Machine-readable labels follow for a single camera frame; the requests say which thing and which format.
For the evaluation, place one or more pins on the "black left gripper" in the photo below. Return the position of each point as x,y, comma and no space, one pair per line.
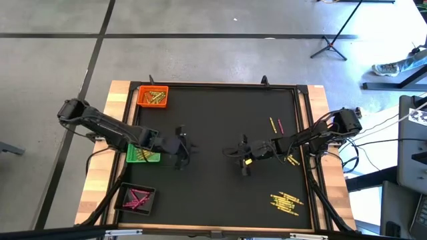
170,145

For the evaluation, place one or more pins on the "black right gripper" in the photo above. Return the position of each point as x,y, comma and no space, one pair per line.
260,150

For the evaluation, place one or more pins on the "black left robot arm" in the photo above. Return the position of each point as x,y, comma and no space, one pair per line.
110,128

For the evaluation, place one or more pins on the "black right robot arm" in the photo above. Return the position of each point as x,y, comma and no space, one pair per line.
310,135

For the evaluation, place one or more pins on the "yellow tape tag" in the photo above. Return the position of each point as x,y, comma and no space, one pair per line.
248,161

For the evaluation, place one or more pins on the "orange plastic basket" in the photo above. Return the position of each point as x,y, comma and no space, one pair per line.
152,105

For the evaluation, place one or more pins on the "green plastic basket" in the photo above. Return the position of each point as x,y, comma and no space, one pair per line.
131,156

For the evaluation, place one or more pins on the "black plastic tray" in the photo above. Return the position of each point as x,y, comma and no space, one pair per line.
148,211

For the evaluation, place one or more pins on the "black tripod stand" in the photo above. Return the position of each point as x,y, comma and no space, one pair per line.
329,44

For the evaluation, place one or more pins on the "black desk leg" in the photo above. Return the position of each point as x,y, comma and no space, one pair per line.
383,86

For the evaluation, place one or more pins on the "black rig beam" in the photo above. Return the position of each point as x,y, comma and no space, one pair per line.
50,233

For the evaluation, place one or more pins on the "grey cabinet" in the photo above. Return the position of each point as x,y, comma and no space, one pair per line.
397,206

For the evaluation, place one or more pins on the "person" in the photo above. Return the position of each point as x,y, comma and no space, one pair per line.
385,69

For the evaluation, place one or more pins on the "grey desk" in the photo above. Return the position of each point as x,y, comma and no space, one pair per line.
410,160

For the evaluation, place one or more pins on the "grey floor object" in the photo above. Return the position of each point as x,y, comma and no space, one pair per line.
10,148

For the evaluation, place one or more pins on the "white printed paper tag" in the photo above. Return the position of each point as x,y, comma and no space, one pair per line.
418,116

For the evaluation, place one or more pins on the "grey laptop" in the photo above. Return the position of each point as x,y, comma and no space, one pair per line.
422,216

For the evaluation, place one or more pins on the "black table edge frame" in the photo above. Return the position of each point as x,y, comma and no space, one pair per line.
217,84

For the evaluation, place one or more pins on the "black camera post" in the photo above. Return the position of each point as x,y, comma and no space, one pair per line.
265,81
151,80

